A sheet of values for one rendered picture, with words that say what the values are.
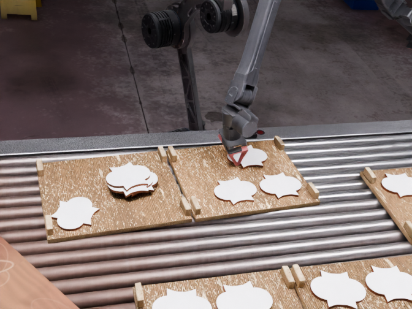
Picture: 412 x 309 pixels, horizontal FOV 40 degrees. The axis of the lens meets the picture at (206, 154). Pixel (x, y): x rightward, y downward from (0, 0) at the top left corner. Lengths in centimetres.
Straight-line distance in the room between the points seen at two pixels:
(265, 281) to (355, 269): 26
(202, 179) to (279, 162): 29
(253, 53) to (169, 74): 269
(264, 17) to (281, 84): 274
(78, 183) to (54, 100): 230
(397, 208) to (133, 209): 83
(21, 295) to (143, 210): 50
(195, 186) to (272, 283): 43
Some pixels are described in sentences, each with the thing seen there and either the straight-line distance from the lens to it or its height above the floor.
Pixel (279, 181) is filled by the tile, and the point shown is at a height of 95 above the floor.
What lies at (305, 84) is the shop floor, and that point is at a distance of 457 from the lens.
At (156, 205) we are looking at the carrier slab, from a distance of 171.
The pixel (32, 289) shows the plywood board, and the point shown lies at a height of 104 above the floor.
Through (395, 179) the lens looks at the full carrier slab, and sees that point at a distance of 201.
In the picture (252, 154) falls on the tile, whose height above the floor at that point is 95.
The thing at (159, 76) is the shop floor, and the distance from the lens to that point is 439.
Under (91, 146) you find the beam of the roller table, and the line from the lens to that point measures 198.
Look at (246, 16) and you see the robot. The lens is 247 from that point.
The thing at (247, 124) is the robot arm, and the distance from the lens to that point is 173.
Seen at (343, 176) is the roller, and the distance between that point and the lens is 200.
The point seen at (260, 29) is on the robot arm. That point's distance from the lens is 178.
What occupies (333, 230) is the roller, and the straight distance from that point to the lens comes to 177.
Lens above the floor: 205
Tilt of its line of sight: 35 degrees down
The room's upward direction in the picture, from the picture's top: 7 degrees clockwise
